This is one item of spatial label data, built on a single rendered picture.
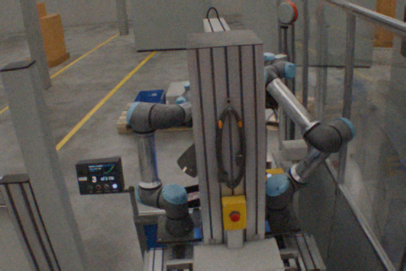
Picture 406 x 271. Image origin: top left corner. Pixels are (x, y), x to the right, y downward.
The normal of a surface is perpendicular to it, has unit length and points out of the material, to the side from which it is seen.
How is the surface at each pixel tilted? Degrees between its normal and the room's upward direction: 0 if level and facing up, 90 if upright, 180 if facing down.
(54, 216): 90
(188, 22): 90
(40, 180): 90
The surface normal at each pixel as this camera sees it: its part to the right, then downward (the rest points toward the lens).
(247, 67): 0.04, 0.44
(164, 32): -0.17, 0.44
